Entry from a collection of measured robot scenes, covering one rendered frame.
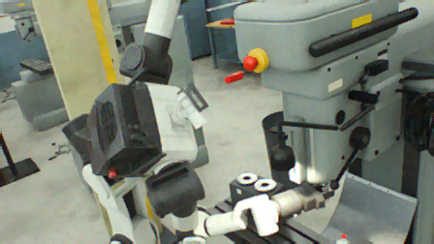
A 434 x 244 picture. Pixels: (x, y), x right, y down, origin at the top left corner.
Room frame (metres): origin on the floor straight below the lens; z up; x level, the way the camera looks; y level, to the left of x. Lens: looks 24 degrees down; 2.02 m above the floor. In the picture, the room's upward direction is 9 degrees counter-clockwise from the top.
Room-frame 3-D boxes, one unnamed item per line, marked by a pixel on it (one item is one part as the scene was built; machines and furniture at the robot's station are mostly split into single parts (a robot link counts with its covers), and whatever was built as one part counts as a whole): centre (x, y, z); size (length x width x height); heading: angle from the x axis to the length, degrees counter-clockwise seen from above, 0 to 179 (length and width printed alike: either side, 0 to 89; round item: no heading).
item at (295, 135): (1.03, -0.23, 1.44); 0.04 x 0.04 x 0.21; 34
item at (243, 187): (1.41, -0.12, 1.01); 0.22 x 0.12 x 0.20; 42
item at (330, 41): (0.99, -0.43, 1.79); 0.45 x 0.04 x 0.04; 124
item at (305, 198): (1.07, -0.23, 1.23); 0.13 x 0.12 x 0.10; 19
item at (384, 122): (1.20, -0.48, 1.47); 0.24 x 0.19 x 0.26; 34
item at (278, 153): (0.96, -0.17, 1.48); 0.07 x 0.07 x 0.06
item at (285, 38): (1.10, -0.33, 1.81); 0.47 x 0.26 x 0.16; 124
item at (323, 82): (1.12, -0.35, 1.68); 0.34 x 0.24 x 0.10; 124
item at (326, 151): (1.10, -0.32, 1.47); 0.21 x 0.19 x 0.32; 34
